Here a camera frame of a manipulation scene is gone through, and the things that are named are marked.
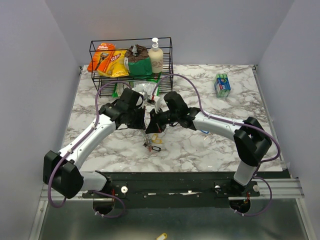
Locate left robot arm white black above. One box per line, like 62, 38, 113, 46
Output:
43, 88, 146, 199

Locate black wire rack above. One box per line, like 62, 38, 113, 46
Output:
87, 37, 174, 90

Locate yellow key tag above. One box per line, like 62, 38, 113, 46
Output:
151, 133, 163, 144

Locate yellow chips bag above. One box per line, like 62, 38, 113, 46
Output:
96, 49, 129, 78

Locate orange razor package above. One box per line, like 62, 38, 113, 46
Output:
87, 42, 116, 76

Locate blue tag loose key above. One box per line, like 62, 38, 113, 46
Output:
201, 130, 213, 140

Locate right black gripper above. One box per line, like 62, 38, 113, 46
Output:
145, 107, 179, 134

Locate aluminium rail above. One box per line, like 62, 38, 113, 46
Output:
40, 178, 305, 201

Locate green brown bag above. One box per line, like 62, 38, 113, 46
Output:
124, 44, 153, 79

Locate blue green sponge pack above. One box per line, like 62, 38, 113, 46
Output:
214, 73, 231, 98

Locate yellow tag on floor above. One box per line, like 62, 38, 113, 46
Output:
156, 233, 168, 240

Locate green white snack bag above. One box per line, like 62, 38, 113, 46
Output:
111, 74, 161, 98

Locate black key tag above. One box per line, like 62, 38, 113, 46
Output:
151, 146, 162, 152

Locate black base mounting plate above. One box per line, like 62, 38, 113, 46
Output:
82, 171, 262, 214

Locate cream soap pump bottle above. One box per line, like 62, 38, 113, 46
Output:
148, 37, 164, 74

